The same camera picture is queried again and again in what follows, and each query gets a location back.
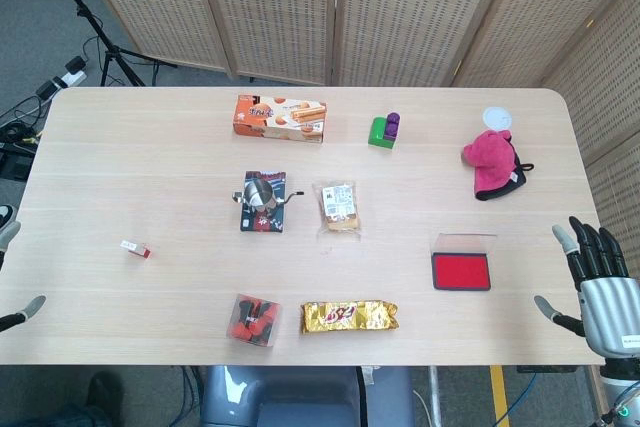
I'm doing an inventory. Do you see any black tripod stand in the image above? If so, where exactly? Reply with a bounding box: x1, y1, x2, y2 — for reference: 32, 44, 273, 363
42, 0, 177, 88

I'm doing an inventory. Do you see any white round disc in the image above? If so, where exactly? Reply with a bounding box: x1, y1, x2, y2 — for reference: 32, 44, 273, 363
482, 105, 514, 132

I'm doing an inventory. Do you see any dark patterned box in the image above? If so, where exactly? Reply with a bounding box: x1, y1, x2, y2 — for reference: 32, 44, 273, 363
238, 170, 288, 234

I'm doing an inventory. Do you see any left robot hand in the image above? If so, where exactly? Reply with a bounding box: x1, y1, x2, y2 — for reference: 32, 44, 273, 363
0, 219, 47, 333

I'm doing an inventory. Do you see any gold biscuit packet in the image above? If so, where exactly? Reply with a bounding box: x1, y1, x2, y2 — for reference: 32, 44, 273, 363
299, 299, 400, 335

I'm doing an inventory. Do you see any red ink pad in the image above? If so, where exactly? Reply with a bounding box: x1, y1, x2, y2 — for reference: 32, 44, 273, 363
430, 232, 499, 292

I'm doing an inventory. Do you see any pink cloth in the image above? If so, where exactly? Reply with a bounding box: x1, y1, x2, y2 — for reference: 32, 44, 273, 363
460, 129, 536, 202

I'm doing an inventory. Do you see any clear box of orange parts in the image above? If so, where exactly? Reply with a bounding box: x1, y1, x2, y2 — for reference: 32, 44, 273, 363
227, 292, 282, 348

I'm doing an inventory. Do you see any small red white block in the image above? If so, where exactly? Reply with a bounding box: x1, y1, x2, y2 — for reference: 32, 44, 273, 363
119, 240, 152, 260

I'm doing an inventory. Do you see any steel gooseneck pitcher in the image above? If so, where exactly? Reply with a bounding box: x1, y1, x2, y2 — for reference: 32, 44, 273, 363
230, 181, 305, 213

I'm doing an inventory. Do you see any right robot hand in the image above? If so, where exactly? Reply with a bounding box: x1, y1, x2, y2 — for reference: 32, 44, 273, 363
533, 215, 640, 359

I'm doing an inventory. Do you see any packaged bread slice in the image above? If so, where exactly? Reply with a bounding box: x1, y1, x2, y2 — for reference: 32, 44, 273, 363
312, 179, 363, 242

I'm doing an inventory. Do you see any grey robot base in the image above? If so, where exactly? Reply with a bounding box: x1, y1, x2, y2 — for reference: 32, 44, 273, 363
199, 364, 416, 427

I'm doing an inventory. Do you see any white power strip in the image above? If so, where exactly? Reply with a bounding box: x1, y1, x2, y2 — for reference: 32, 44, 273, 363
52, 57, 87, 89

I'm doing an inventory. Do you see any woven wooden folding screen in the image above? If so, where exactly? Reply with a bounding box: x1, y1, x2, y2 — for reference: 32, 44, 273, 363
69, 0, 640, 298

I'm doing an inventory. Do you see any orange biscuit box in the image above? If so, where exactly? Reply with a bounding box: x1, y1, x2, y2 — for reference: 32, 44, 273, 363
232, 93, 329, 146

